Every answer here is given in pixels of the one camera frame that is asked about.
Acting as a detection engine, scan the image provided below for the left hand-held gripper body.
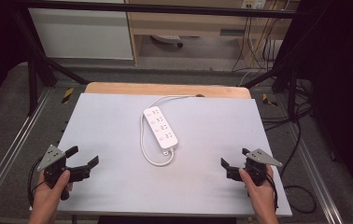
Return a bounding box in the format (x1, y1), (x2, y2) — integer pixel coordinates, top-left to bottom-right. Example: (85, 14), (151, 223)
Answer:
(36, 144), (92, 201)

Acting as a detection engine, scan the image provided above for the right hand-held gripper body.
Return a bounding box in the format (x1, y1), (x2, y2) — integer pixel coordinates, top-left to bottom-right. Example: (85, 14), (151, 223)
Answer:
(226, 148), (283, 188)

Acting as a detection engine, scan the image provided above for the person's right hand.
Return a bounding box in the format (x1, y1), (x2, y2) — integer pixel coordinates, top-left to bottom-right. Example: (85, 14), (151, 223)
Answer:
(238, 163), (278, 215)

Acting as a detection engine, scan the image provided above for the person's left hand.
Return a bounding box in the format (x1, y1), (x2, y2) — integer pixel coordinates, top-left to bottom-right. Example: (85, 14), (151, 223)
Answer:
(29, 169), (74, 216)

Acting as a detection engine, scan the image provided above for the yellow black floor tape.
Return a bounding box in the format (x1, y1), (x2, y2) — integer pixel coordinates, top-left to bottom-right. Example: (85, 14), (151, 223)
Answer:
(61, 87), (75, 105)
(261, 92), (279, 107)

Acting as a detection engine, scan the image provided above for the white power strip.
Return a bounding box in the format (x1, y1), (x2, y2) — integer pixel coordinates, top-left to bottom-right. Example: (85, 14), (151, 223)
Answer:
(143, 105), (179, 150)

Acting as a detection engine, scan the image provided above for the white cabinet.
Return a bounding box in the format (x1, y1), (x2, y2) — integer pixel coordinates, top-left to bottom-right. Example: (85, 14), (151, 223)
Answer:
(28, 0), (134, 61)

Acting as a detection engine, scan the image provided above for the white chair base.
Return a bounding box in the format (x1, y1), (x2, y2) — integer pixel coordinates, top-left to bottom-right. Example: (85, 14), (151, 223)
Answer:
(149, 34), (185, 49)

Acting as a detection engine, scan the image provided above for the wooden desk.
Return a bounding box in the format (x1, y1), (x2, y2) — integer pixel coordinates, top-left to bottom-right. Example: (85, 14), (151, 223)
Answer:
(123, 0), (301, 67)

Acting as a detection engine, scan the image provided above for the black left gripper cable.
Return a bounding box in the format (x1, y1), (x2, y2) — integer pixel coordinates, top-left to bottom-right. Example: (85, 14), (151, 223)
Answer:
(26, 156), (47, 209)

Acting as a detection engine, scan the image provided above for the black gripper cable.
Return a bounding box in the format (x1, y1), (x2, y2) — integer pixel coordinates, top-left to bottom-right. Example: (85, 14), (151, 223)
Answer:
(26, 156), (47, 209)
(265, 172), (279, 210)

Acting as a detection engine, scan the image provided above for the black floor cable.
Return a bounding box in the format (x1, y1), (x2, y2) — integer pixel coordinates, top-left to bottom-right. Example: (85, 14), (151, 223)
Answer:
(260, 78), (318, 215)

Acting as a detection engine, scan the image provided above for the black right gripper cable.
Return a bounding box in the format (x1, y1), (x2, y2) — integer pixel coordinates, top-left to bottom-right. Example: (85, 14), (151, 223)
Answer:
(265, 172), (279, 210)

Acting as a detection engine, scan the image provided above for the aluminium floor rail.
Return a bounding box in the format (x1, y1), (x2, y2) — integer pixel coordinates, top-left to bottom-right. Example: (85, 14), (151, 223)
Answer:
(289, 122), (345, 224)
(0, 88), (53, 213)

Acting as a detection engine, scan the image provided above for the white power strip cable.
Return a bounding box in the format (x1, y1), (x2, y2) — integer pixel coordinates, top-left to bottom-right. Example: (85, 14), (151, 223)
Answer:
(138, 94), (198, 167)

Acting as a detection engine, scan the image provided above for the hanging cable bundle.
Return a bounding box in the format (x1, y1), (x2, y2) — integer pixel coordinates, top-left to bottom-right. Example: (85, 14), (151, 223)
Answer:
(231, 8), (286, 73)

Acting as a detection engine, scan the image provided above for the white wall socket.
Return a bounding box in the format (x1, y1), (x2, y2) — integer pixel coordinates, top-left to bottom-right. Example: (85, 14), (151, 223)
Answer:
(241, 0), (267, 10)

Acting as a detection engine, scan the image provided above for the black metal frame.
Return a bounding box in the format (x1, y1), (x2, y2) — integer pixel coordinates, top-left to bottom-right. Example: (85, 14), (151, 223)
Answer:
(10, 0), (302, 122)

